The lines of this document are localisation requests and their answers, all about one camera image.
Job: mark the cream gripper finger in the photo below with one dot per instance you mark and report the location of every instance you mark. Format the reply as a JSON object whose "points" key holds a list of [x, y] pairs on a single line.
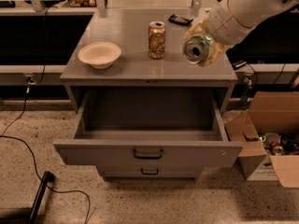
{"points": [[214, 53], [197, 29]]}

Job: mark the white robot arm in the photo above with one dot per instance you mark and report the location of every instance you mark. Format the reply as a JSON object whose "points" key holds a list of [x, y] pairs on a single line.
{"points": [[251, 13]]}

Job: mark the black lower drawer handle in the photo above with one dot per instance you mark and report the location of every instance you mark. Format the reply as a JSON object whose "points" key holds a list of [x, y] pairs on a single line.
{"points": [[149, 172]]}

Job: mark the black drawer handle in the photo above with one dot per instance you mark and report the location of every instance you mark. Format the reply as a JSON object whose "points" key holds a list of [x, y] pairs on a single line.
{"points": [[137, 154], [149, 172]]}

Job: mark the black top drawer handle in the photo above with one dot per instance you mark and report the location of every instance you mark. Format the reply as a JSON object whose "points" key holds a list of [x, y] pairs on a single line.
{"points": [[137, 154]]}

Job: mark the open grey top drawer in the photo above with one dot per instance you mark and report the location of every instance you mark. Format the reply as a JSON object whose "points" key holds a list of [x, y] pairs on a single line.
{"points": [[149, 126]]}

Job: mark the brown cardboard box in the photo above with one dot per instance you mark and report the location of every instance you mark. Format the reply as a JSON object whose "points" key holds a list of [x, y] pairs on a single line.
{"points": [[269, 112]]}

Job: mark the small black power adapter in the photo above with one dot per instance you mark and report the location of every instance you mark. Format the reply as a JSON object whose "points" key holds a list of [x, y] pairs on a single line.
{"points": [[238, 64]]}

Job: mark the white paper bowl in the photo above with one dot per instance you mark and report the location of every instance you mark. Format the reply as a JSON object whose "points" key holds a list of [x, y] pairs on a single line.
{"points": [[99, 55]]}

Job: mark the gold soda can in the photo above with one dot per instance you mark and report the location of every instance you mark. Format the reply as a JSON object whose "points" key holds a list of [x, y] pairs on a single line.
{"points": [[157, 37]]}

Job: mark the green soda can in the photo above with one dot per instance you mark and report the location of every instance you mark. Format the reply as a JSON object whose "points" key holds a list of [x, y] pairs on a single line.
{"points": [[198, 48]]}

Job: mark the closed grey lower drawer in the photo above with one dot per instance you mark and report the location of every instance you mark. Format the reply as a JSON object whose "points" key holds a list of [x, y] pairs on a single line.
{"points": [[133, 171]]}

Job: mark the wall power outlet left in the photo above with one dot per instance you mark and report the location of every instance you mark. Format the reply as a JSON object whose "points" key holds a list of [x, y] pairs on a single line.
{"points": [[30, 79]]}

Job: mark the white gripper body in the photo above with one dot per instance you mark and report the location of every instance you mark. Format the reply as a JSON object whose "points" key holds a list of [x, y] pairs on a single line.
{"points": [[221, 24]]}

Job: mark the black remote control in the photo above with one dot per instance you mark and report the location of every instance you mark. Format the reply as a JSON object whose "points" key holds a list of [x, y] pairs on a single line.
{"points": [[176, 19]]}

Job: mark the black metal floor stand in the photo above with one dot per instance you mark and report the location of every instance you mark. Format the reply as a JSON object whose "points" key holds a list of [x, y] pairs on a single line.
{"points": [[47, 177]]}

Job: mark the grey metal drawer cabinet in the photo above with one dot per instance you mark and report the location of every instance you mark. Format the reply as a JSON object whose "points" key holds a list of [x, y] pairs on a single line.
{"points": [[128, 28]]}

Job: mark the cans inside cardboard box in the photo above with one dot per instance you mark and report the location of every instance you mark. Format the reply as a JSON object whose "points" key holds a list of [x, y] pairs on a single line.
{"points": [[278, 144]]}

